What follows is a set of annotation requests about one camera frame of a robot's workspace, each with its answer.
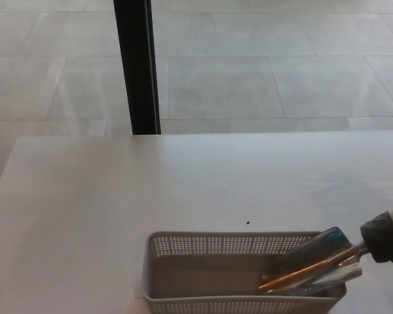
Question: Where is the grey perforated plastic basket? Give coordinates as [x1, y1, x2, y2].
[143, 231, 348, 314]

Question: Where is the black vertical window post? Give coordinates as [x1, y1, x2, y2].
[113, 0, 162, 135]

